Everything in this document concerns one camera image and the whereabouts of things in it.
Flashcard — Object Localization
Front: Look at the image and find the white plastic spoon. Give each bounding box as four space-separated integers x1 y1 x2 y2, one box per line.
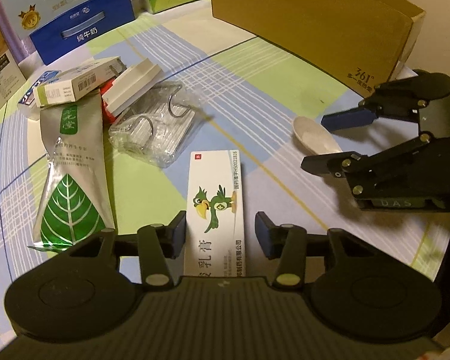
292 116 342 155

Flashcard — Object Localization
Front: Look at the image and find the white parrot ointment box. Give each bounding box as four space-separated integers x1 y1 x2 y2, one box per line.
184 150 246 277

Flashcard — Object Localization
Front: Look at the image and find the silver green leaf pouch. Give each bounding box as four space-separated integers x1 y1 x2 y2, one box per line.
30 90 115 251

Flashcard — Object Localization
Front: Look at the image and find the bagged metal hook rack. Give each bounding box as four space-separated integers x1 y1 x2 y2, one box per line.
109 80 207 168

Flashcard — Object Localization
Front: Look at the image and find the white wall plug adapter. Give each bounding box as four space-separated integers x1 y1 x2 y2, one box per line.
105 59 163 117

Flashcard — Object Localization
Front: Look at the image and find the white Mecobalamin tablet box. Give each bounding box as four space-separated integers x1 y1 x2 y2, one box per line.
33 57 127 108

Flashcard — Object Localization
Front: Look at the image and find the blue floss pick box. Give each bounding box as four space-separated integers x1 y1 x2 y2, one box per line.
16 68 61 121

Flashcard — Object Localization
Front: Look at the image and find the red candy wrapper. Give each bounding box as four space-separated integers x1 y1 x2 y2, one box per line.
100 78 116 125

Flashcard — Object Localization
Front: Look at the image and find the large open cardboard box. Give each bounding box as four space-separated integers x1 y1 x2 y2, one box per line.
211 0 426 98

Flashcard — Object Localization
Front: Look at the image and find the dark blue milk carton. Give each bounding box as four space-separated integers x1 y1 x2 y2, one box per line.
31 0 135 65

